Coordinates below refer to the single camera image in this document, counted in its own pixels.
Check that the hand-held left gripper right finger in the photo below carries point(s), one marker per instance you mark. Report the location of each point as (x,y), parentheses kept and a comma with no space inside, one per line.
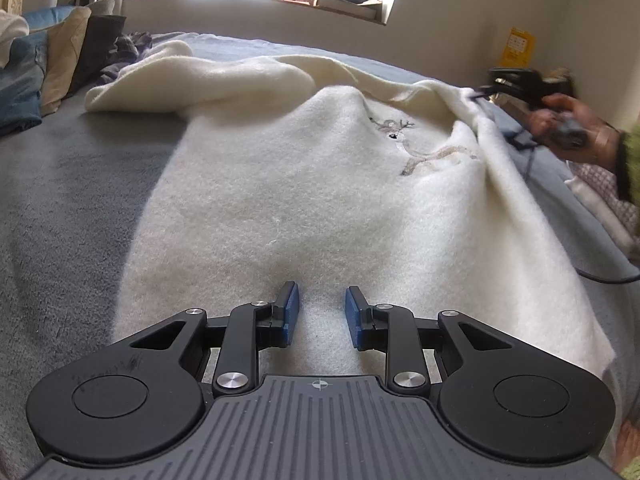
(354,317)

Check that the cream folded garment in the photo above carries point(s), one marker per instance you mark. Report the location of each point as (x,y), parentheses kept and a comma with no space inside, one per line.
(600,215)

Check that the cream deer sweater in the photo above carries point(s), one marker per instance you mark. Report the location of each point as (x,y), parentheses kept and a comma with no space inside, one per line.
(300,185)

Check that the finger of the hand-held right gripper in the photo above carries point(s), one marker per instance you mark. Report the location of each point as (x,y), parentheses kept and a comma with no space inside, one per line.
(520,140)
(481,94)

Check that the dark plaid garment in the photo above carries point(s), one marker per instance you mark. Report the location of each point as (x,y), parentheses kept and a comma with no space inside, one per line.
(127,47)

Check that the dark brown pillow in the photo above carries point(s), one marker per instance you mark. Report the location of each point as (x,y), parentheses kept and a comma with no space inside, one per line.
(97,42)

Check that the grey pillow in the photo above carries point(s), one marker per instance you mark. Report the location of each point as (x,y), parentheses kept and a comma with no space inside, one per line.
(102,7)

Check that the cardboard box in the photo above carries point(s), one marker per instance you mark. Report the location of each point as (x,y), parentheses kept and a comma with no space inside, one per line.
(350,7)

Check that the person's right hand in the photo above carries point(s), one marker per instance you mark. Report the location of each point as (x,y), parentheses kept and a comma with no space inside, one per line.
(600,145)

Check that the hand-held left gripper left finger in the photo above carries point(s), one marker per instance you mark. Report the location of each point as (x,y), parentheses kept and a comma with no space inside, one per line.
(292,310)

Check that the grey-blue bed blanket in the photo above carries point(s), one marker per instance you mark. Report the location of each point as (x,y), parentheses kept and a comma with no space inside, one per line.
(60,210)

